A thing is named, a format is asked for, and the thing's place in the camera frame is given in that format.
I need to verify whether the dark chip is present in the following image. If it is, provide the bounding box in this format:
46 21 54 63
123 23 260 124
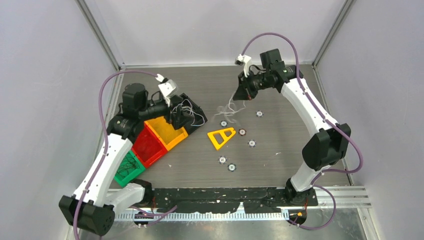
220 120 229 129
248 139 257 148
218 156 227 165
256 110 264 118

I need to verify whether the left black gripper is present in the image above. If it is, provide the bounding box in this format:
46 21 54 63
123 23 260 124
139 94 194 129

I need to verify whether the slotted aluminium rail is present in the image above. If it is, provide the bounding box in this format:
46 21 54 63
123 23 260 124
115 209 290 222

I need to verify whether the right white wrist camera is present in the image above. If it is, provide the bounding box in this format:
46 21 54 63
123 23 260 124
234 54 252 78

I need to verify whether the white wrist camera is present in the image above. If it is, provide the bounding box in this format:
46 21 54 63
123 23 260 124
234 54 252 78
155 74 178 107

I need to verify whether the yellow plastic bin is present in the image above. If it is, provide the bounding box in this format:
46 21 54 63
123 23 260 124
144 116 189 151

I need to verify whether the green plastic bin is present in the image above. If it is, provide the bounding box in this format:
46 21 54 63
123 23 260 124
114 150 146 188

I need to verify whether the dark chip lowest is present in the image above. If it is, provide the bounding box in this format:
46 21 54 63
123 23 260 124
227 163 237 172

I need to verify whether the dark chip upper left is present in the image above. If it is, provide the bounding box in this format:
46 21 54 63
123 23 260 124
220 120 229 129

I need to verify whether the dark chip lower left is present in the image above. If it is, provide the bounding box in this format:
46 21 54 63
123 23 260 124
218 156 227 165

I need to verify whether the yellow triangular plastic frame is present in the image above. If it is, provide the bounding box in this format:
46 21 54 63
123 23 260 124
207 127 236 151

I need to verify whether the red plastic bin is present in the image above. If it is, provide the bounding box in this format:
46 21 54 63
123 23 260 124
131 125 168 169

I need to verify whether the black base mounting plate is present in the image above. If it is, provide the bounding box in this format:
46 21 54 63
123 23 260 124
133 187 318 214

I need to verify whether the white wire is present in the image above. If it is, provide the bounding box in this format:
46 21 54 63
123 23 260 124
172 100 206 127
213 94 248 124

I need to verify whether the dark chip upper right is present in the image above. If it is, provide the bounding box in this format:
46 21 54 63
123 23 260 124
256 110 264 118

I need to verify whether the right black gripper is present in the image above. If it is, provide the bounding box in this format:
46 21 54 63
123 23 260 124
234 69 272 101

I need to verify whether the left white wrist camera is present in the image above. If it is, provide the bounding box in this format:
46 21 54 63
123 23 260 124
155 74 178 107

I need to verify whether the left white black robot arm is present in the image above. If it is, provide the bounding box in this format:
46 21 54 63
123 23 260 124
58 80 193 239

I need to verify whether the dark chip middle right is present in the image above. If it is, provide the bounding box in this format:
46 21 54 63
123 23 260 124
248 139 257 148

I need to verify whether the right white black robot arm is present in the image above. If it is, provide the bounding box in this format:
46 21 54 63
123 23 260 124
232 49 351 205

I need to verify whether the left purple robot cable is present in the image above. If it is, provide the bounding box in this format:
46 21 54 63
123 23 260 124
72 69 180 240

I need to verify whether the black plastic bin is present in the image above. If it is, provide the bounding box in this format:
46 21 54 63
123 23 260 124
179 93 208 135

